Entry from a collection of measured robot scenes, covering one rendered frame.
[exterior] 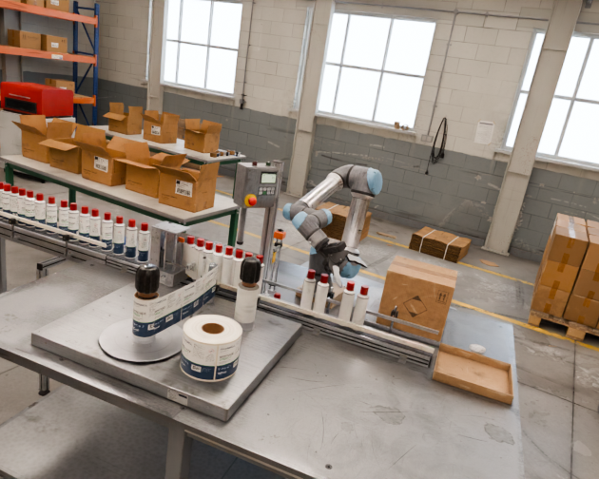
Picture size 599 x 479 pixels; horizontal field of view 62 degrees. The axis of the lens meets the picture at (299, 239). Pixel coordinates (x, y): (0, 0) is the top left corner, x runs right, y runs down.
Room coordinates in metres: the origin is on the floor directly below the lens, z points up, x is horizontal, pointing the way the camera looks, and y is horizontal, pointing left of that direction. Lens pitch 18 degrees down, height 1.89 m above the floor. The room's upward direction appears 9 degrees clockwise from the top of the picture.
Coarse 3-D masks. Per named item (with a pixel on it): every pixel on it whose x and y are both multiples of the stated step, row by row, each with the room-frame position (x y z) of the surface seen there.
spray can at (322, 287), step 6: (324, 276) 2.01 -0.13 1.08; (318, 282) 2.03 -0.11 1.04; (324, 282) 2.01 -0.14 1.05; (318, 288) 2.01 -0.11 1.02; (324, 288) 2.00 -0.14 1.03; (318, 294) 2.01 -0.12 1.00; (324, 294) 2.00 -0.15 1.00; (318, 300) 2.00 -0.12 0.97; (324, 300) 2.01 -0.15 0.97; (318, 306) 2.00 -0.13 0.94; (324, 306) 2.01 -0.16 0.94; (318, 312) 2.00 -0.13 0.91; (318, 318) 2.00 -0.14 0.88
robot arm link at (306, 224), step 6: (300, 216) 1.99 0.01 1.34; (306, 216) 1.99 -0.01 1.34; (312, 216) 2.02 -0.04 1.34; (294, 222) 1.99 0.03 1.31; (300, 222) 1.97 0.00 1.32; (306, 222) 1.97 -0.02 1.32; (312, 222) 1.98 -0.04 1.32; (318, 222) 2.01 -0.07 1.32; (300, 228) 1.97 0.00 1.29; (306, 228) 1.96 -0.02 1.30; (312, 228) 1.95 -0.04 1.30; (318, 228) 1.97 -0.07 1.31; (306, 234) 1.95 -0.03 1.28; (312, 234) 1.94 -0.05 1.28
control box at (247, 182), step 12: (240, 168) 2.20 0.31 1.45; (252, 168) 2.17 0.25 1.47; (264, 168) 2.21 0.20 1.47; (276, 168) 2.25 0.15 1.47; (240, 180) 2.19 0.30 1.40; (252, 180) 2.17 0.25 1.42; (276, 180) 2.24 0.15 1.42; (240, 192) 2.18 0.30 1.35; (252, 192) 2.17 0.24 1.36; (240, 204) 2.17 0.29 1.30; (264, 204) 2.22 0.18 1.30
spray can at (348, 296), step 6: (348, 282) 1.98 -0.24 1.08; (354, 282) 1.99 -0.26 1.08; (348, 288) 1.98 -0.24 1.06; (348, 294) 1.96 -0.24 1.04; (354, 294) 1.97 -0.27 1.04; (342, 300) 1.98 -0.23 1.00; (348, 300) 1.96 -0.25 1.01; (342, 306) 1.97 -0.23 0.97; (348, 306) 1.96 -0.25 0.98; (342, 312) 1.97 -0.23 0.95; (348, 312) 1.97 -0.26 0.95; (342, 318) 1.97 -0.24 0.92; (348, 318) 1.97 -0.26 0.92
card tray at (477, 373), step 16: (448, 352) 1.97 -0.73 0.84; (464, 352) 1.95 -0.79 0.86; (448, 368) 1.84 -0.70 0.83; (464, 368) 1.86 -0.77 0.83; (480, 368) 1.88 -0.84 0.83; (496, 368) 1.90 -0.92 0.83; (448, 384) 1.72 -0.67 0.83; (464, 384) 1.70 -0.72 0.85; (480, 384) 1.75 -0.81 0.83; (496, 384) 1.77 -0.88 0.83; (512, 384) 1.73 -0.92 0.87
